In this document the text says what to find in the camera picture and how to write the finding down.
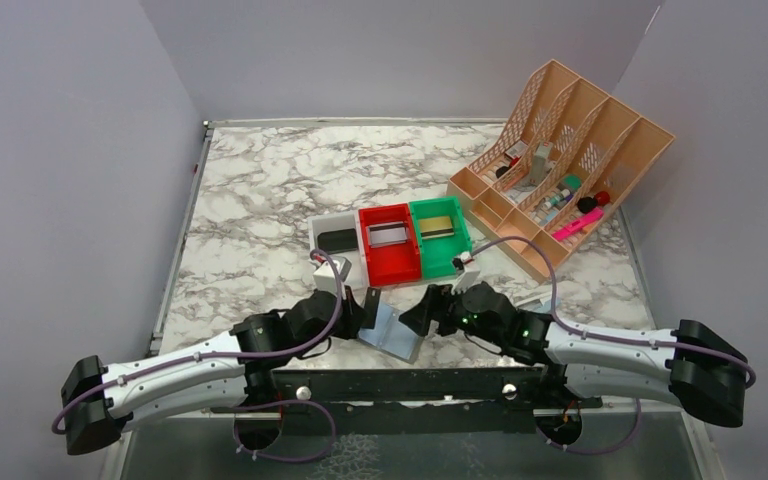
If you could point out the silver card with stripe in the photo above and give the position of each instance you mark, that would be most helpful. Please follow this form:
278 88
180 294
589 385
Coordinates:
387 234

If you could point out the grey box in organizer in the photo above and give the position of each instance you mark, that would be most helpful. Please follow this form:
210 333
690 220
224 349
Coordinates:
539 163

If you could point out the peach desk organizer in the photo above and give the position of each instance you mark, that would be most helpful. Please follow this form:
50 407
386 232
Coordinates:
606 143

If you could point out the light blue stapler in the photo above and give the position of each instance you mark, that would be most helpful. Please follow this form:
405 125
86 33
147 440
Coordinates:
537 304

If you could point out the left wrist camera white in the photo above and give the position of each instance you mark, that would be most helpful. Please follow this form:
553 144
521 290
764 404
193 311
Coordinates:
327 279

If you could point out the red plastic bin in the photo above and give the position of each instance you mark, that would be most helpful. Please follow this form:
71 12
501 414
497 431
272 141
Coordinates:
394 264

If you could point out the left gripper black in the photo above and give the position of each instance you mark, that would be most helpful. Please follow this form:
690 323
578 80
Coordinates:
352 308

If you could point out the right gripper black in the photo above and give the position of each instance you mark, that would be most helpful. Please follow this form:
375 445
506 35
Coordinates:
442 310

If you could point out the green plastic bin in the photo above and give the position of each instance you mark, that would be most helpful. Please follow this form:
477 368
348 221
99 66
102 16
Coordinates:
436 254

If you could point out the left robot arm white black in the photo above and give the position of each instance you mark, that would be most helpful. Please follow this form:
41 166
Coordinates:
102 401

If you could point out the gold card with stripe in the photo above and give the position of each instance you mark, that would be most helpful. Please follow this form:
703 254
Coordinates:
435 227

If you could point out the grey card holder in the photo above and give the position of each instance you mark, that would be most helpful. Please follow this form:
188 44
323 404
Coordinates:
390 336

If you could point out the green capped glue stick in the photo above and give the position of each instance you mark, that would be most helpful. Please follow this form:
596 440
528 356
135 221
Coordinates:
567 187

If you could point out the pink highlighter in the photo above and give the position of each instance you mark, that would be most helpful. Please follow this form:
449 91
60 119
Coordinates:
577 225

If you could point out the red white small box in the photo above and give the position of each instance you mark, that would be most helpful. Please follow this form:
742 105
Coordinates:
515 152

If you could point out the black mounting rail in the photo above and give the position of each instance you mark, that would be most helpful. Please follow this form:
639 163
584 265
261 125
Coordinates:
407 401

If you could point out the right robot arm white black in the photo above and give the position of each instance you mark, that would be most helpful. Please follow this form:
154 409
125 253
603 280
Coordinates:
690 366

